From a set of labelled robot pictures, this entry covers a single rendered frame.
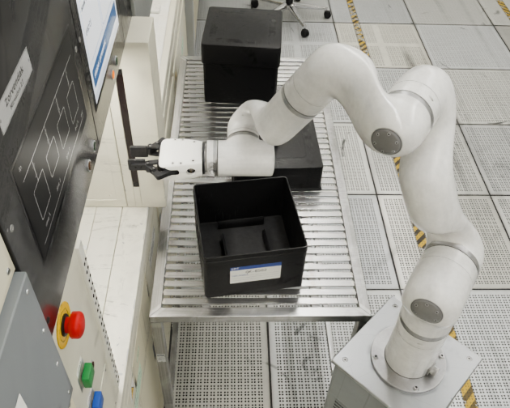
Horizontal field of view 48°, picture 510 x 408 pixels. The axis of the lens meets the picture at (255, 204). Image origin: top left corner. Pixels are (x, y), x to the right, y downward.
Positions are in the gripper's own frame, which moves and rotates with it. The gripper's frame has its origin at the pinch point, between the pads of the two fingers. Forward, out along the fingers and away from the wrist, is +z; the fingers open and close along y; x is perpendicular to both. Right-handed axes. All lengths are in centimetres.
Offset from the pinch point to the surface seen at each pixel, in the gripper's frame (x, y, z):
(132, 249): -32.0, -0.9, 4.9
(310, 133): -33, 50, -49
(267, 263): -30.5, -7.1, -31.3
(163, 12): -32, 131, 7
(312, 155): -33, 39, -48
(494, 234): -119, 80, -151
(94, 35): 37.7, -11.4, 2.0
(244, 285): -39.0, -7.9, -25.5
